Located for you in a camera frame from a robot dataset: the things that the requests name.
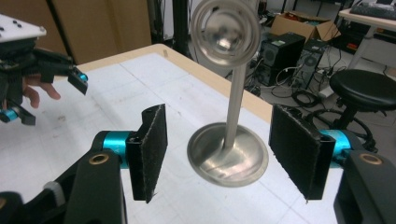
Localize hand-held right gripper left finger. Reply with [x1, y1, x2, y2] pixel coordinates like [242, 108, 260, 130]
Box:
[103, 104, 169, 204]

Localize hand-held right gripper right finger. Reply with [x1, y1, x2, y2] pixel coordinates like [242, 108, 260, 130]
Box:
[268, 104, 353, 201]

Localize metal utensil stand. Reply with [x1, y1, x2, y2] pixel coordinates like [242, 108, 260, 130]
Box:
[186, 61, 270, 189]

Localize brown board panel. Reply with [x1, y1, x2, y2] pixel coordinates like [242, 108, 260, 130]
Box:
[46, 0, 152, 65]

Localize black round stool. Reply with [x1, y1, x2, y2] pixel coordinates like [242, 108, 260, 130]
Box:
[305, 68, 396, 154]

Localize black computer tower green label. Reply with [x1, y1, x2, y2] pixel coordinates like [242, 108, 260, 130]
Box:
[261, 32, 306, 88]

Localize small open cardboard box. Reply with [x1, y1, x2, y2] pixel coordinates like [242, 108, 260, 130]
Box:
[270, 10, 342, 42]

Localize white side table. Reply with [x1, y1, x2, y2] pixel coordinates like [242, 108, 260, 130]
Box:
[338, 7, 396, 70]

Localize black keyboard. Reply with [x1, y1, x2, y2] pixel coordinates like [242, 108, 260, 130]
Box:
[349, 1, 396, 21]

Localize black metal frame strut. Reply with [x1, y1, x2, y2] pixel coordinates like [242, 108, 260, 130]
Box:
[172, 0, 191, 59]

